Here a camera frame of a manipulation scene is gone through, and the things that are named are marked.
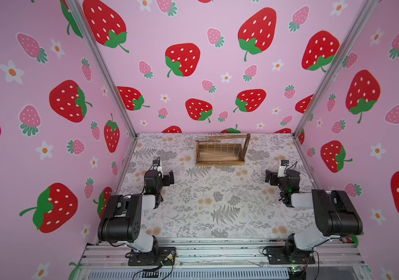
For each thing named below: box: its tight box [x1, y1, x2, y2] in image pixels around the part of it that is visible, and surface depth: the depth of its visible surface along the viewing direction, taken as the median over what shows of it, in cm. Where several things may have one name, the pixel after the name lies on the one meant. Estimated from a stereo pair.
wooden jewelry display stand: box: [196, 133, 251, 167], surface depth 110 cm
